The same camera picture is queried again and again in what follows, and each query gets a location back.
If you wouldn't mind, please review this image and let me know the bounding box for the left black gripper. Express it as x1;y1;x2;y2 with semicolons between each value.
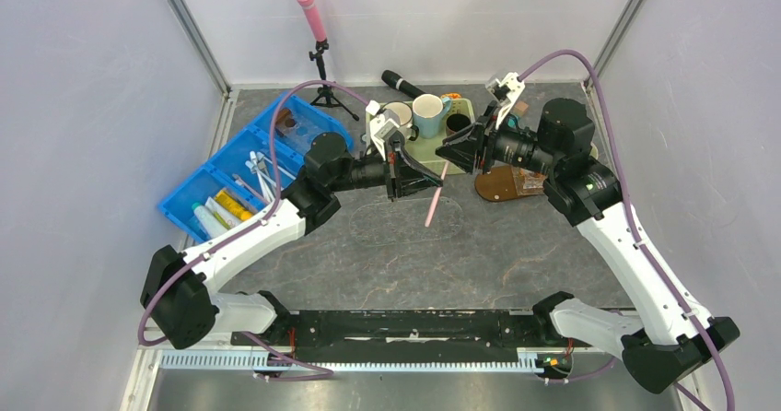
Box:
329;136;443;203

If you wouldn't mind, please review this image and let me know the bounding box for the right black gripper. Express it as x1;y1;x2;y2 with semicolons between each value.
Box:
435;100;560;177

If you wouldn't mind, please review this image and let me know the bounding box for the dark brown cup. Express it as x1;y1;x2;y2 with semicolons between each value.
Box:
445;112;472;136

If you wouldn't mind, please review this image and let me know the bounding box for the pink toothbrush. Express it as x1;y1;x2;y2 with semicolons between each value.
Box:
425;161;449;228

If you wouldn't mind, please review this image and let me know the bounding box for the clear textured toothbrush holder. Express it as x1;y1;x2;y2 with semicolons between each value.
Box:
511;167;546;196

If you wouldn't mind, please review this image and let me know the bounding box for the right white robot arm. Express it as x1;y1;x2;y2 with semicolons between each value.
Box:
436;98;740;393

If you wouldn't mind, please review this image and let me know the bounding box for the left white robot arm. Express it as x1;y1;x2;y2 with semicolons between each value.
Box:
138;132;443;349

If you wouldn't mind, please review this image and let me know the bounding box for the clear oval acrylic tray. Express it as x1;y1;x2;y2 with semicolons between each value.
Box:
349;197;464;247

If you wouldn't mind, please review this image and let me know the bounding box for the brown oval wooden tray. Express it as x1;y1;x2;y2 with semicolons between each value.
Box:
474;166;524;203

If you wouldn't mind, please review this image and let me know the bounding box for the pale green plastic basket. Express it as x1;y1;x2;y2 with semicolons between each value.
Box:
379;98;475;174

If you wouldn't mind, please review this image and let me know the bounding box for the light blue mug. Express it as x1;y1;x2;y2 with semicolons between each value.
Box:
412;94;452;139

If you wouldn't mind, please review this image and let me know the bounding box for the cream mug brown rim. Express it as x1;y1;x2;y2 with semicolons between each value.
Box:
384;101;419;141

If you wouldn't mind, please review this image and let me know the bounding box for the brown wooden block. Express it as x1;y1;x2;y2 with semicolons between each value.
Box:
514;101;530;116

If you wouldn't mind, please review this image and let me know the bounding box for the black microphone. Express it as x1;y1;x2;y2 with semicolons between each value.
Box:
380;69;425;100

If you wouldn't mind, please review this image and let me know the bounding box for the black mini tripod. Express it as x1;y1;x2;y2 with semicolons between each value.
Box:
309;40;360;121

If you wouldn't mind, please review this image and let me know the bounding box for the blue plastic divided bin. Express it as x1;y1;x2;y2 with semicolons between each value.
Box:
157;96;355;243

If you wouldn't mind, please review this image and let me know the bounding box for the yellow tube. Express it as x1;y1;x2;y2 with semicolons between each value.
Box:
215;189;252;221

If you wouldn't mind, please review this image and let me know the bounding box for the green capped white tube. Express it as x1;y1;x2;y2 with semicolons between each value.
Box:
192;203;228;239

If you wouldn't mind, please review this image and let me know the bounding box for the pink microphone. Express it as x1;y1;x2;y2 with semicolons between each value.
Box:
297;0;327;42

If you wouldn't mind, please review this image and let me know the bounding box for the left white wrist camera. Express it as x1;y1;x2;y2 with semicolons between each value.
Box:
365;100;400;160

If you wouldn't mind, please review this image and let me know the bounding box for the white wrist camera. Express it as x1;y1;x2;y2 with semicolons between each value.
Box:
365;100;400;160
484;72;526;128

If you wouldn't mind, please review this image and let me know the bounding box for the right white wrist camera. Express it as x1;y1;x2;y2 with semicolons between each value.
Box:
484;72;526;128

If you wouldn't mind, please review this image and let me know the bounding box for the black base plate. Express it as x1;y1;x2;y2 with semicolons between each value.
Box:
260;310;584;363

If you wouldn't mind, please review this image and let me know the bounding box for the white comb cable duct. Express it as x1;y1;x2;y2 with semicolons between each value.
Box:
160;349;543;374

